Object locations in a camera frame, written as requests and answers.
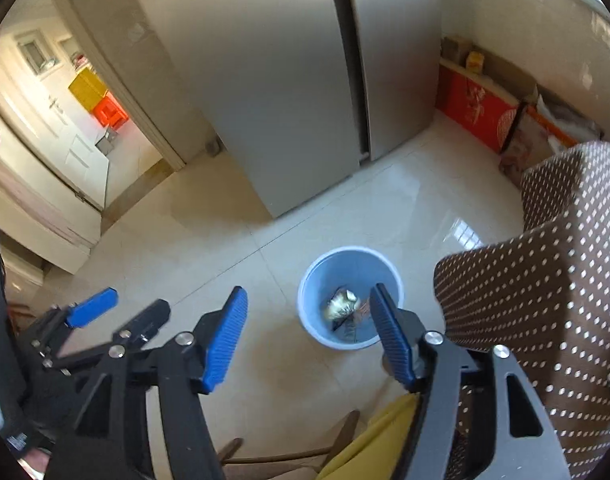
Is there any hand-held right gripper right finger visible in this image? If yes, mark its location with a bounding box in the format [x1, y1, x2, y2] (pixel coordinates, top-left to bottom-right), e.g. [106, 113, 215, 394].
[369, 284, 571, 480]

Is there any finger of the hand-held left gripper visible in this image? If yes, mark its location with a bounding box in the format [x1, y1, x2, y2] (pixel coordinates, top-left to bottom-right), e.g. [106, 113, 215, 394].
[29, 287, 120, 350]
[45, 299, 172, 375]

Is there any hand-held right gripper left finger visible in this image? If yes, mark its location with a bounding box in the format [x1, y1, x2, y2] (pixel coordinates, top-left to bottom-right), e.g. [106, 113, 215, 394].
[45, 286, 249, 480]

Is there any orange yellow snack bag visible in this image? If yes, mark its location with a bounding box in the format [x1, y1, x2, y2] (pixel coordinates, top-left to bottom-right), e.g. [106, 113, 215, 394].
[326, 287, 369, 321]

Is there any blue trash bin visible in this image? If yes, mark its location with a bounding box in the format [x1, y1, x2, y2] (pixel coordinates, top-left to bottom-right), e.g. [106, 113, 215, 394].
[297, 246, 403, 351]

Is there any light wooden chair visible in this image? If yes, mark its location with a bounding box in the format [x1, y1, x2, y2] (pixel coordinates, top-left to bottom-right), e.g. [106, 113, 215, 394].
[217, 409, 362, 476]

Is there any brown polka dot tablecloth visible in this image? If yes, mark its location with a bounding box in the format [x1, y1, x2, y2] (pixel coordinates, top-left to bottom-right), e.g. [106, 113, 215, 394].
[433, 141, 610, 480]

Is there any white door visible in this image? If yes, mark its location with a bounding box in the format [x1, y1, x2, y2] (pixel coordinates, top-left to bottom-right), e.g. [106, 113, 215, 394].
[0, 30, 110, 209]

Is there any orange plastic stool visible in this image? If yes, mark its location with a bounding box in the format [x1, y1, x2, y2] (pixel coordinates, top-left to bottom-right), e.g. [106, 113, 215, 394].
[94, 91, 128, 129]

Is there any yellow plastic crate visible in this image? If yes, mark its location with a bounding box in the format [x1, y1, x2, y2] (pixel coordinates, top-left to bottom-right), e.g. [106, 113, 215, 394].
[69, 69, 108, 111]

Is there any printed paper bag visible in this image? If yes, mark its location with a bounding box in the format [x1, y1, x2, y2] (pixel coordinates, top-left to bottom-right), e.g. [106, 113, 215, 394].
[499, 104, 604, 189]

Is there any red gift box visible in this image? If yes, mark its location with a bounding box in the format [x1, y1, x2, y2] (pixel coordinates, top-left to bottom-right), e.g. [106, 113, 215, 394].
[435, 62, 524, 155]

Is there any beige refrigerator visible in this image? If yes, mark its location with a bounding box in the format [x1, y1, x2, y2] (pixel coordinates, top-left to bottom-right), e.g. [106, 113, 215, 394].
[115, 0, 442, 219]

